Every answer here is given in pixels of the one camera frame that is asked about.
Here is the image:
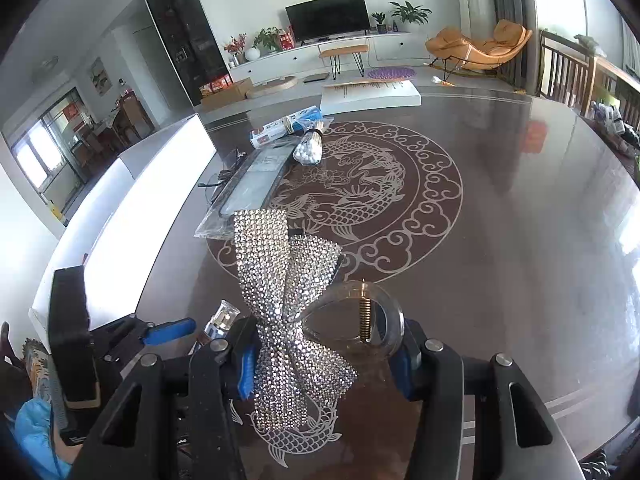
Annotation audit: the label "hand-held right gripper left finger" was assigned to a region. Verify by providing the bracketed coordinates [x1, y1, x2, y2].
[70, 316, 261, 480]

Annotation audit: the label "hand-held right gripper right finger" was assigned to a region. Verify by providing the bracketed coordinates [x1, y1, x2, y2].
[395, 317, 588, 480]

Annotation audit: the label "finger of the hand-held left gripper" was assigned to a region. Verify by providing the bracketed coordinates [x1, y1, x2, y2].
[92, 316, 197, 361]

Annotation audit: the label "rhinestone hair claw clip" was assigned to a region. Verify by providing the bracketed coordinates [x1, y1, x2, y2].
[233, 207, 407, 433]

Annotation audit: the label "gold cream tube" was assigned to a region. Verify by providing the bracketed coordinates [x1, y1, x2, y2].
[192, 300, 241, 356]

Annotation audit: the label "blue and white carton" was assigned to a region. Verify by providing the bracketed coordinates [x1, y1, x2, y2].
[249, 105, 321, 150]

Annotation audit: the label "clear bag of cotton swabs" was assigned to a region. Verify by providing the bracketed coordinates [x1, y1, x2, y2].
[291, 127, 325, 166]

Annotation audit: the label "long white panel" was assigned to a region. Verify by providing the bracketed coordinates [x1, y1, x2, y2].
[27, 114, 218, 341]

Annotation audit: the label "patterned cushion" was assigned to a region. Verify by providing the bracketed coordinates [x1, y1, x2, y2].
[22, 337, 68, 433]

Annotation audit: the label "phone case in clear bag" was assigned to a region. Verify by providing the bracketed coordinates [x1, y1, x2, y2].
[194, 142, 301, 241]

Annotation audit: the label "blue cloth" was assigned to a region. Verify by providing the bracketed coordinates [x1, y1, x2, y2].
[14, 395, 73, 480]

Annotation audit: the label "cardboard box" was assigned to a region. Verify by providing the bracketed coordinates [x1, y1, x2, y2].
[200, 77, 253, 111]

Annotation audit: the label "red boxes on floor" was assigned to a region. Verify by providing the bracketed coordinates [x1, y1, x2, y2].
[200, 75, 233, 96]

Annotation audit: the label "round wooden board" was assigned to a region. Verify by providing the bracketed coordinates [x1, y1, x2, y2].
[247, 76, 298, 98]

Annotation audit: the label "large white flat box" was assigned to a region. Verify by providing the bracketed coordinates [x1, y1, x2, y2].
[320, 79, 422, 116]

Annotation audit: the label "red flower bouquet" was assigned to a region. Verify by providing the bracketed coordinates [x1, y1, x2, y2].
[222, 34, 248, 58]

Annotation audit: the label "purple round mat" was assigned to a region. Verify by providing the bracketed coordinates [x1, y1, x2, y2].
[367, 66, 417, 81]

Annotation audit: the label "dark glass display cabinet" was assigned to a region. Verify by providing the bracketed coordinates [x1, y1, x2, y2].
[143, 0, 231, 106]

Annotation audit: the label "white television cabinet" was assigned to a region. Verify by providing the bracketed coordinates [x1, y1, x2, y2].
[229, 32, 413, 83]

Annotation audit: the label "bushy green potted plant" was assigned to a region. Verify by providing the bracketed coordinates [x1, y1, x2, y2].
[252, 26, 283, 53]

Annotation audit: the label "orange bench with black legs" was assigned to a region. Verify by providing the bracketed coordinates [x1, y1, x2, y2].
[318, 44, 370, 78]

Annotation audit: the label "orange lounge chair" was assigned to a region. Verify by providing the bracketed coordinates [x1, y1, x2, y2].
[425, 19, 533, 73]

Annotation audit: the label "dark wooden slatted chair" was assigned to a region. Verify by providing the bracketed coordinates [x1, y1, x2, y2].
[537, 30, 598, 111]

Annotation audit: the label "black television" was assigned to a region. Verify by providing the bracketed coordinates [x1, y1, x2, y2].
[285, 0, 372, 46]

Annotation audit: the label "large leafy potted plant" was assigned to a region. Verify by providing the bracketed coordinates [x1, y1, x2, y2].
[389, 1, 433, 28]

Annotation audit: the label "grey curtain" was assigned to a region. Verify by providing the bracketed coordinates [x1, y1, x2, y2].
[487, 0, 531, 86]

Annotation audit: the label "white window curtain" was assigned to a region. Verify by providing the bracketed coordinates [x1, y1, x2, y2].
[620, 10, 640, 76]

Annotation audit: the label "framed wall picture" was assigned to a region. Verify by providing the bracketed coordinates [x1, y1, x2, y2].
[90, 57, 112, 96]

